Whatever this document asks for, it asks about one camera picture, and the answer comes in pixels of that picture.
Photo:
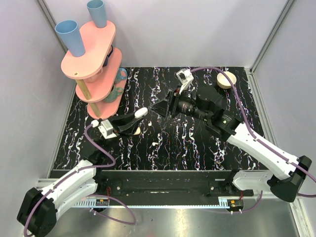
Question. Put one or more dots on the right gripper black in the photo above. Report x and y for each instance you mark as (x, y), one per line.
(163, 106)

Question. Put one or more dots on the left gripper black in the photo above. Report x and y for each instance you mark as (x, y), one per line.
(114, 125)

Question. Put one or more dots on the beige earbud charging case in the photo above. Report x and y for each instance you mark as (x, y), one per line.
(138, 131)

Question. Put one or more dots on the white earbud charging case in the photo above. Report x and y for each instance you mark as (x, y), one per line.
(141, 112)

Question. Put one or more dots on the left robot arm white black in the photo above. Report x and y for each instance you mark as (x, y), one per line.
(41, 208)

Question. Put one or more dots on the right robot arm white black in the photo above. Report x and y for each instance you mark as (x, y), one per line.
(284, 174)

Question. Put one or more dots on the black marbled table mat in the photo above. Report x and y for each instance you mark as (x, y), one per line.
(183, 142)

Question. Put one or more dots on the teal mug on shelf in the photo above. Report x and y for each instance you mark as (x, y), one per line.
(114, 94)

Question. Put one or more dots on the blue mug on shelf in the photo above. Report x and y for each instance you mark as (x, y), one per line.
(121, 75)

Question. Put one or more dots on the pink three tier shelf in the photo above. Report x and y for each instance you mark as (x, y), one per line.
(96, 70)

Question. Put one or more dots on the beige wooden bowl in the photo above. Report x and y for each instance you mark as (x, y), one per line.
(223, 82)

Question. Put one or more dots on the blue cup front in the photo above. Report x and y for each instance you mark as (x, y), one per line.
(68, 32)

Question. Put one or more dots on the blue cup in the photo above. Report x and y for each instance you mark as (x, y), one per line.
(68, 32)
(97, 12)

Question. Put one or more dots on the blue cup rear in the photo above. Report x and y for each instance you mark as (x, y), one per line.
(97, 12)

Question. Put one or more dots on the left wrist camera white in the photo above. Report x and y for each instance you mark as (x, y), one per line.
(106, 129)

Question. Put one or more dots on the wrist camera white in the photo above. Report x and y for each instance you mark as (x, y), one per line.
(106, 129)
(185, 77)

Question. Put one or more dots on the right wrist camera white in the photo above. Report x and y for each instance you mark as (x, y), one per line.
(185, 77)

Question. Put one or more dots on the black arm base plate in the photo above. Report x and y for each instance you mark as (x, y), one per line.
(169, 189)

